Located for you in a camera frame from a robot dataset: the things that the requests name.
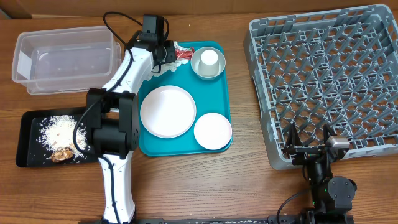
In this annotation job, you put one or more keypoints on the white paper cup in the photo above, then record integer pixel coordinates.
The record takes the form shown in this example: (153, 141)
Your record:
(208, 65)

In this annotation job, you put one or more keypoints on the clear plastic bin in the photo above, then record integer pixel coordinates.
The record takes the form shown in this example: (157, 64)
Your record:
(65, 60)

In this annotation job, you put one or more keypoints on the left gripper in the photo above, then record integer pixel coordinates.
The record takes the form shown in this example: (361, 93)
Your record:
(171, 55)

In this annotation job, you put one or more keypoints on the pile of white rice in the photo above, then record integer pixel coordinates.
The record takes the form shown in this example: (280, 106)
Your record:
(56, 132)

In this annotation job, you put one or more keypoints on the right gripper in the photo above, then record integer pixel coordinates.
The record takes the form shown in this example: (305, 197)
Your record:
(293, 145)

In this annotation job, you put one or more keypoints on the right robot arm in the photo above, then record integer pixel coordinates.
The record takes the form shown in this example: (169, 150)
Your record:
(332, 196)

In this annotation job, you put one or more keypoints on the black tray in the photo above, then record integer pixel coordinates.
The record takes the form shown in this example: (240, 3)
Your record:
(31, 150)

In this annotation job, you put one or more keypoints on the grey-green bowl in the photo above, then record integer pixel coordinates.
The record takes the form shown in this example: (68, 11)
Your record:
(196, 59)

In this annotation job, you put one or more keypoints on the small pink-white bowl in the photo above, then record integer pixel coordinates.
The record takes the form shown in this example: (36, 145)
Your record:
(212, 131)

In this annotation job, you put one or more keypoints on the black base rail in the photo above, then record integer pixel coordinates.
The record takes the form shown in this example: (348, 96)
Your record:
(284, 219)

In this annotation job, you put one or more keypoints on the teal serving tray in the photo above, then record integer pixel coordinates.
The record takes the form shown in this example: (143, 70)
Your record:
(210, 96)

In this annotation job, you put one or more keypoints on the large white plate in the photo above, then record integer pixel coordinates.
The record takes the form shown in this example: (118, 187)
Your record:
(168, 111)

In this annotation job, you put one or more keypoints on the red snack wrapper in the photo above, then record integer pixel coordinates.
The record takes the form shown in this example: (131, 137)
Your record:
(184, 53)

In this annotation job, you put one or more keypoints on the white napkin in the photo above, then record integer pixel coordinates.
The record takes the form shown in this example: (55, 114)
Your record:
(172, 66)

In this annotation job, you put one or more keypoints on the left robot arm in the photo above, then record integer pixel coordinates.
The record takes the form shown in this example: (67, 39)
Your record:
(112, 118)

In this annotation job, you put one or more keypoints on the brown walnut food scrap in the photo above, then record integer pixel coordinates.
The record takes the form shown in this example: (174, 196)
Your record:
(62, 154)

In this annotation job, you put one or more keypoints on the grey dishwasher rack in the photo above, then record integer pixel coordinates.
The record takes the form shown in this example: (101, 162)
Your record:
(336, 67)

